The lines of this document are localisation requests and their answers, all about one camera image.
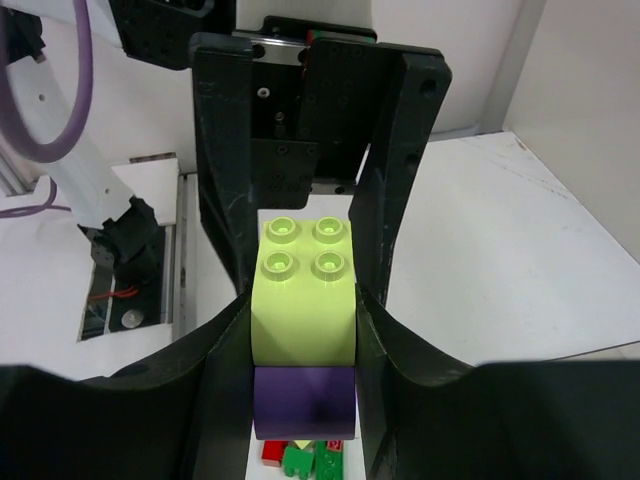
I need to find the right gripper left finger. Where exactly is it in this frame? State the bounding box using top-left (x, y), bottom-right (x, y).
top-left (1, 294), bottom-right (254, 479)

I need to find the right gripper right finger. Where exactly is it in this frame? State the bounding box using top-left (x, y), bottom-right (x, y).
top-left (356, 289), bottom-right (639, 479)

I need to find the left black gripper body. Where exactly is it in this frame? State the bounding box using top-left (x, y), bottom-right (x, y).
top-left (189, 17), bottom-right (452, 303)

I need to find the green lego plate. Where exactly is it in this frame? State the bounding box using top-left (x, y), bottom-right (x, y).
top-left (315, 440), bottom-right (344, 480)

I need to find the small green lego brick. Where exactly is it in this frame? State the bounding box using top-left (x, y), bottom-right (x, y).
top-left (282, 446), bottom-right (315, 480)

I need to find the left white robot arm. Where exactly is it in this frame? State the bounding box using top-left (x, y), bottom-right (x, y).
top-left (1, 1), bottom-right (452, 302)

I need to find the red square lego brick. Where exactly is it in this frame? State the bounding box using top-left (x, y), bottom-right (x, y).
top-left (261, 440), bottom-right (289, 468)

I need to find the small purple lego brick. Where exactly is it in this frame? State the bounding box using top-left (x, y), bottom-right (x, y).
top-left (253, 367), bottom-right (356, 440)

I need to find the pale yellow lego brick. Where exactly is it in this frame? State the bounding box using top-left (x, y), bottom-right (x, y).
top-left (292, 440), bottom-right (313, 450)

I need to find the pale green lego brick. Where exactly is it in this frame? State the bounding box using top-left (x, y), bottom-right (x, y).
top-left (251, 216), bottom-right (356, 367)

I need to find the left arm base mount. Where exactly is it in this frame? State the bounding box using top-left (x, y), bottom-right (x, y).
top-left (78, 196), bottom-right (173, 341)

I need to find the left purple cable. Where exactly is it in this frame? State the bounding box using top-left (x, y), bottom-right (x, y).
top-left (0, 0), bottom-right (95, 221)

